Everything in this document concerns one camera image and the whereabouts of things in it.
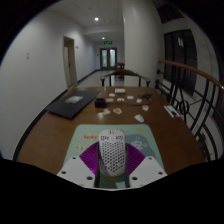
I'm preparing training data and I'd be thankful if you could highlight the glass double door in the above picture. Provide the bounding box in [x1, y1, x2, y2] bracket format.
[100, 47, 118, 71]

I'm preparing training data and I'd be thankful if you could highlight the small black box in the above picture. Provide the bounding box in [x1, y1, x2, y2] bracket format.
[94, 97, 108, 109]

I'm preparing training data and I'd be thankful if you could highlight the wooden curved-back chair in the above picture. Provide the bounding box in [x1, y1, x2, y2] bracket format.
[100, 69, 152, 88]

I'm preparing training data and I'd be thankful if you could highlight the dark framed window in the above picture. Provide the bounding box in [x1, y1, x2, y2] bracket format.
[163, 29, 198, 96]

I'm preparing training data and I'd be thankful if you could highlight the green printed mouse pad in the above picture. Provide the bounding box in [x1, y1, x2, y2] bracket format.
[63, 124, 165, 190]

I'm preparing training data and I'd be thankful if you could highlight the black railing with wooden handrail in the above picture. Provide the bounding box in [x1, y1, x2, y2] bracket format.
[155, 59, 224, 162]

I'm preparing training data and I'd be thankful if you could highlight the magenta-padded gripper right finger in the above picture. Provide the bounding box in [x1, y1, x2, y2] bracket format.
[125, 146, 168, 189]

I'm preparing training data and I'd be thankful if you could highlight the white flat strip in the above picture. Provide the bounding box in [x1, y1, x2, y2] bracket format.
[164, 105, 181, 118]

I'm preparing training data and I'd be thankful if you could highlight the black closed laptop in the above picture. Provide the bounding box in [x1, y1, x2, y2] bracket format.
[45, 90, 101, 120]

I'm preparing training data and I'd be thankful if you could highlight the beige side door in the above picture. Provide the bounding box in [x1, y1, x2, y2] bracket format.
[62, 35, 78, 88]

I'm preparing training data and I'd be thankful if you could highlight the white honeycomb computer mouse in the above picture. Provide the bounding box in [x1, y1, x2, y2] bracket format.
[97, 128, 127, 176]

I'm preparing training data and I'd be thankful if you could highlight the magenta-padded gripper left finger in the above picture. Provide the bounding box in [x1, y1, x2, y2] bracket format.
[56, 143, 101, 189]

